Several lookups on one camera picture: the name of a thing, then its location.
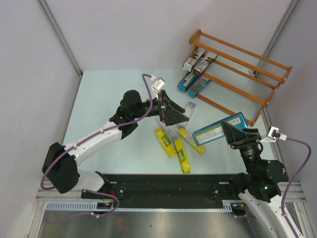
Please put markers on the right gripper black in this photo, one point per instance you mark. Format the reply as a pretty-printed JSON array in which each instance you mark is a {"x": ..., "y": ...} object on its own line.
[{"x": 236, "y": 138}]

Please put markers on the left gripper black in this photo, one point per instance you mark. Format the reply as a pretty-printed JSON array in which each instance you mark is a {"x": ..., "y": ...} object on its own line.
[{"x": 170, "y": 116}]

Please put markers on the lilac Protefix toothpaste box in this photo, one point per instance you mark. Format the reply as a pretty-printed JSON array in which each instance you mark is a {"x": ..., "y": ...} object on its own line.
[{"x": 188, "y": 112}]

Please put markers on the lilac text-side toothpaste box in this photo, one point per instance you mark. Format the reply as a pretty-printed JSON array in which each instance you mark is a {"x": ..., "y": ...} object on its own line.
[{"x": 169, "y": 131}]

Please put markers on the white blue R&O box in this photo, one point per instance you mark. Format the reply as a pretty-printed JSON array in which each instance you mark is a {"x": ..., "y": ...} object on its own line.
[{"x": 198, "y": 86}]

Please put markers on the blue toothpaste box with barcode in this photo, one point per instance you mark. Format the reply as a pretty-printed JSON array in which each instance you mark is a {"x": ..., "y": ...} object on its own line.
[{"x": 188, "y": 81}]

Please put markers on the silver black R&O charcoal box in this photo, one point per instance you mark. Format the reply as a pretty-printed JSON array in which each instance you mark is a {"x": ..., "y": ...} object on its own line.
[{"x": 193, "y": 58}]

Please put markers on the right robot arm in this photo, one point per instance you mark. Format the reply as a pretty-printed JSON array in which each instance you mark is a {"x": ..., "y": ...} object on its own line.
[{"x": 259, "y": 187}]

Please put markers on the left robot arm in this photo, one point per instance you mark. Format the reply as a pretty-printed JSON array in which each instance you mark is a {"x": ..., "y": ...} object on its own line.
[{"x": 62, "y": 161}]

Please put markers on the orange wooden shelf rack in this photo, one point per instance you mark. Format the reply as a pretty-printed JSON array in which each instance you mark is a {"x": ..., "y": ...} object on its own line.
[{"x": 240, "y": 80}]

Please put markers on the yellow Curaprox box left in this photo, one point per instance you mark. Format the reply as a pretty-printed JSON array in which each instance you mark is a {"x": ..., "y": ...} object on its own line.
[{"x": 165, "y": 142}]

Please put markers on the yellow curaprox box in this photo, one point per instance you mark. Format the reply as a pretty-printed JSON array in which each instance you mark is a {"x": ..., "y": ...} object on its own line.
[
  {"x": 165, "y": 142},
  {"x": 189, "y": 138},
  {"x": 182, "y": 156}
]

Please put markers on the yellow Curaprox box right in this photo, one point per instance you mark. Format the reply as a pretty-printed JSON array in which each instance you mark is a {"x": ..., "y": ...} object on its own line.
[{"x": 189, "y": 138}]

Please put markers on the yellow Curaprox box middle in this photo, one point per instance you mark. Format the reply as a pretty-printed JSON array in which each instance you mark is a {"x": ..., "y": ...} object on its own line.
[{"x": 182, "y": 156}]

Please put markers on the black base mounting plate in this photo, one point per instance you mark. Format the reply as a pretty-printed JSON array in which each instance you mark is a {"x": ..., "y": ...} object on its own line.
[{"x": 188, "y": 191}]

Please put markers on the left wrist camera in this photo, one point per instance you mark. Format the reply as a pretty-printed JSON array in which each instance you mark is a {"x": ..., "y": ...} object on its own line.
[{"x": 158, "y": 83}]

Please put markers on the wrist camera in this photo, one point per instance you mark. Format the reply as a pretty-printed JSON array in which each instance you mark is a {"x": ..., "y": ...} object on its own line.
[
  {"x": 158, "y": 83},
  {"x": 272, "y": 135}
]

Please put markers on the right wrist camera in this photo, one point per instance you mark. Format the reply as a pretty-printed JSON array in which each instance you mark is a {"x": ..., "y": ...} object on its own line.
[{"x": 272, "y": 135}]

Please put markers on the aluminium frame rail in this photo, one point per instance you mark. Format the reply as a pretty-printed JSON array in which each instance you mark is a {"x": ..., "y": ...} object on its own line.
[{"x": 295, "y": 193}]

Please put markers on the white slotted cable duct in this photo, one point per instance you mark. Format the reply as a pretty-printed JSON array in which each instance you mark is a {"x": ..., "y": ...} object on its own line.
[{"x": 79, "y": 206}]

